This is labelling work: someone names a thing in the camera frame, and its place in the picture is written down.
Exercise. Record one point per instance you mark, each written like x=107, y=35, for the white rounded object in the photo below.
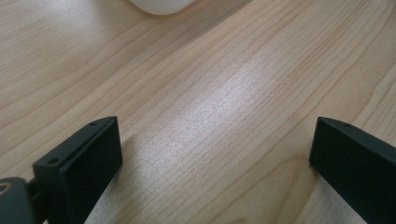
x=162, y=5

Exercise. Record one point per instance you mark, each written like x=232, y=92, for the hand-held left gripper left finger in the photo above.
x=81, y=168

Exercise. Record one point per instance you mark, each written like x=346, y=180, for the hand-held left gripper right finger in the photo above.
x=355, y=165

